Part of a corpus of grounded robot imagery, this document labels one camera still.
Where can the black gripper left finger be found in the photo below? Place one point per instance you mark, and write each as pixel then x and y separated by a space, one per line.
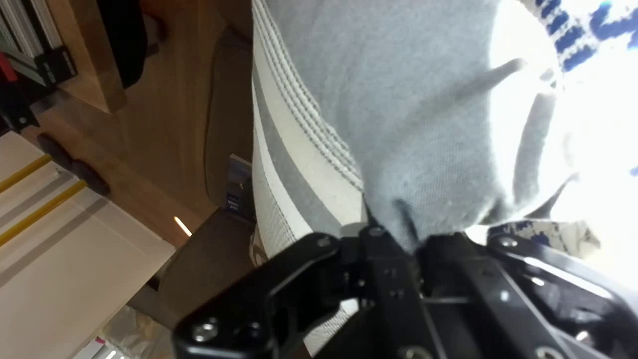
pixel 266 307

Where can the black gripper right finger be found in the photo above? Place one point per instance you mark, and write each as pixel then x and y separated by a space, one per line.
pixel 532 301

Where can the grey striped pillow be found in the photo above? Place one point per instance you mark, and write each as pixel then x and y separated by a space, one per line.
pixel 400 101

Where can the blue white patterned pillow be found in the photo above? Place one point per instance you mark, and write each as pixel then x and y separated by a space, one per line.
pixel 599 27

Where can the small blue card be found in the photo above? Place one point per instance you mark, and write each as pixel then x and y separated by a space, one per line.
pixel 238 183

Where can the clear plastic bag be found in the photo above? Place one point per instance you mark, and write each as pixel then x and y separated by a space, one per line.
pixel 127 336

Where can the white striped board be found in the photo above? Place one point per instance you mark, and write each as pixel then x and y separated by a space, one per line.
pixel 67 267

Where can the wooden furniture leg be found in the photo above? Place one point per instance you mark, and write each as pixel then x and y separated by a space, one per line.
pixel 93 53

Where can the black metal rack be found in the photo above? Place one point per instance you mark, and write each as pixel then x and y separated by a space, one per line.
pixel 27 87

